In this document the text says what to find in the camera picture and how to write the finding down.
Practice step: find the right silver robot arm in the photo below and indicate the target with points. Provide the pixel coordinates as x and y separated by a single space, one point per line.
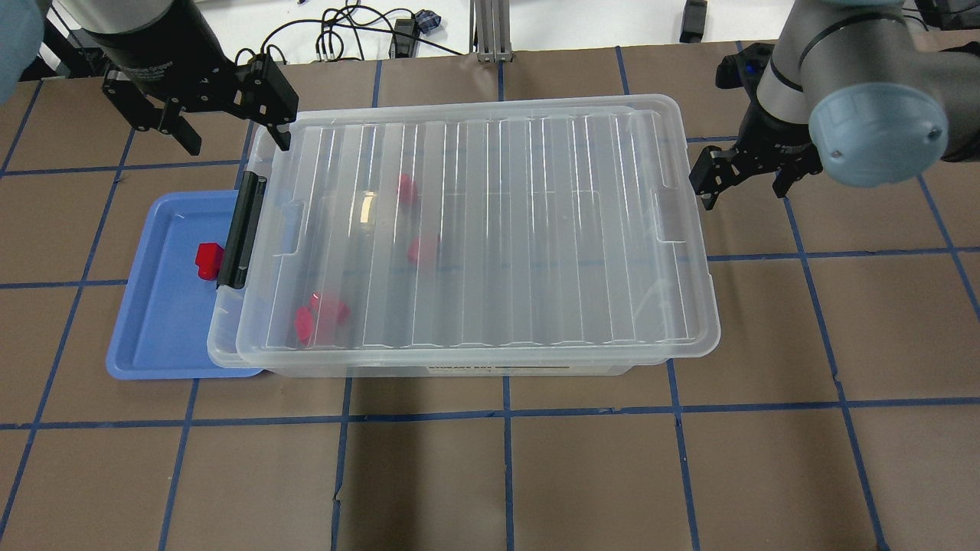
844 91

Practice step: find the blue plastic tray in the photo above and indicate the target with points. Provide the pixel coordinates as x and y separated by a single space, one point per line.
165 315

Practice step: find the clear plastic box lid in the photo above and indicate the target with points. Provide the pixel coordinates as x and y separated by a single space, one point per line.
478 229

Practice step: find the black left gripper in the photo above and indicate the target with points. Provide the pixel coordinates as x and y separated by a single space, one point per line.
162 60

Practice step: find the aluminium frame post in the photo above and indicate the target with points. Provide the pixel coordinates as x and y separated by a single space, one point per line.
490 27

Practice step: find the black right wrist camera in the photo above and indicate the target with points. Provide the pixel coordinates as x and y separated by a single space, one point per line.
744 70

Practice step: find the red block under lid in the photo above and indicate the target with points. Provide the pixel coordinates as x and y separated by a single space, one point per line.
423 251
407 190

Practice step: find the clear plastic storage box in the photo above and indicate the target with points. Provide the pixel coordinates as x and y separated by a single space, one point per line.
429 360

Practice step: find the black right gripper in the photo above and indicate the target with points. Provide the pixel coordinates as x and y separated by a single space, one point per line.
779 136

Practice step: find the black power adapter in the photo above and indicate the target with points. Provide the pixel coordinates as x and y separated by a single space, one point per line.
693 21

